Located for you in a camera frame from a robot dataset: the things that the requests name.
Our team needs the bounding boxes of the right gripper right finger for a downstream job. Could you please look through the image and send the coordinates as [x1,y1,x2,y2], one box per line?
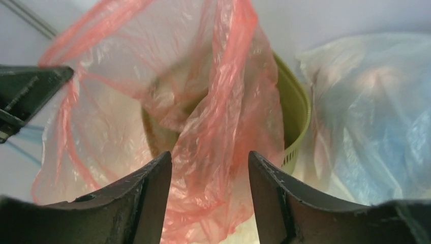
[249,151,430,243]

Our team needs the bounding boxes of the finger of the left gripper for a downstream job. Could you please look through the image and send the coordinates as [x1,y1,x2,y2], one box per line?
[1,65,74,143]

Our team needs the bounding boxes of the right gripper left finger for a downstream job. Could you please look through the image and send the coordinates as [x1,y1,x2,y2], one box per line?
[1,151,172,243]

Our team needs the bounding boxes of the large translucent plastic bag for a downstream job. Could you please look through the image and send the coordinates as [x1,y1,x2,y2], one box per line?
[297,33,430,205]

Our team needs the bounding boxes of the green mesh trash bin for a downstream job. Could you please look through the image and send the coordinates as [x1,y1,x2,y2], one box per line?
[141,53,311,174]

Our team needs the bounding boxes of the red plastic trash bag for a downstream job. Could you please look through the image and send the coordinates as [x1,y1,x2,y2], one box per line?
[32,1,284,243]

